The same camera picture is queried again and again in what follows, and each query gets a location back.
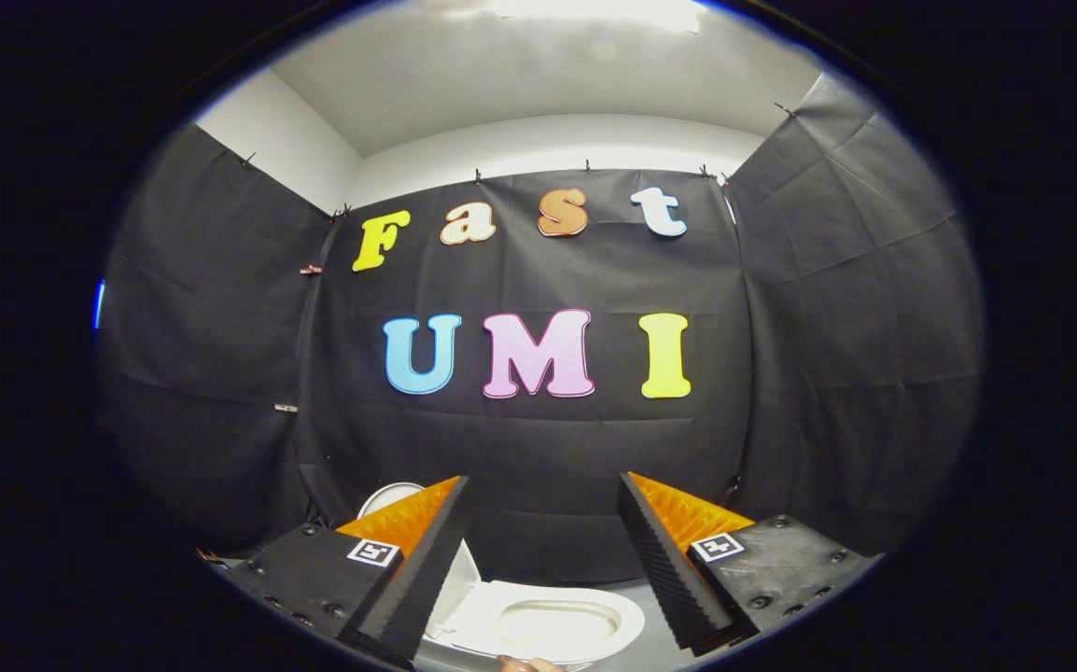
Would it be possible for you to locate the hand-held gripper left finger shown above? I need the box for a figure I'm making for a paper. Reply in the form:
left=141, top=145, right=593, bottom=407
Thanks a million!
left=212, top=475, right=471, bottom=671

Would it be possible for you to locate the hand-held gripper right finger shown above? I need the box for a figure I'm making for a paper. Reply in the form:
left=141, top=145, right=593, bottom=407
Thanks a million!
left=620, top=470, right=878, bottom=651

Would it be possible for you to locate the white toilet seat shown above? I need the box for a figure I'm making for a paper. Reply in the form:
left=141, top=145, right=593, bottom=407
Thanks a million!
left=445, top=580, right=648, bottom=666

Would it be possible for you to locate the black backdrop cloth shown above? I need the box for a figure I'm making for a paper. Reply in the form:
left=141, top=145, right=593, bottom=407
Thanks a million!
left=95, top=73, right=984, bottom=587

